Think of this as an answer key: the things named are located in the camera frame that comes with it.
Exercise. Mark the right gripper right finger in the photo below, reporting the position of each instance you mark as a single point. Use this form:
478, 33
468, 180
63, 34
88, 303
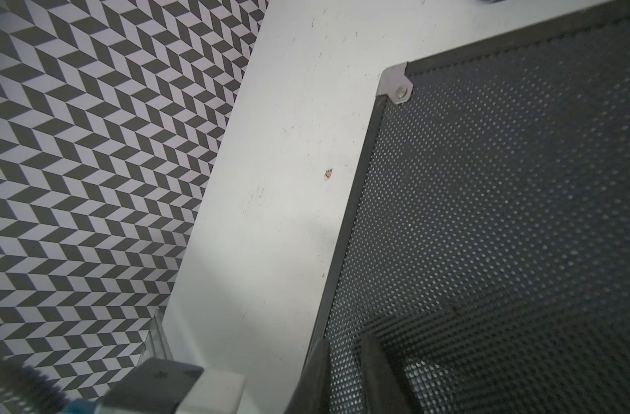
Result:
380, 386

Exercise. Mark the black poker case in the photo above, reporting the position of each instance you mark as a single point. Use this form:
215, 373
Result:
486, 241

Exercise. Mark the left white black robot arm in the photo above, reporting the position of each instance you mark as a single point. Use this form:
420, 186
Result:
155, 386

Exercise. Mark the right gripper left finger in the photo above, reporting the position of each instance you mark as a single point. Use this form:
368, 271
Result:
312, 393

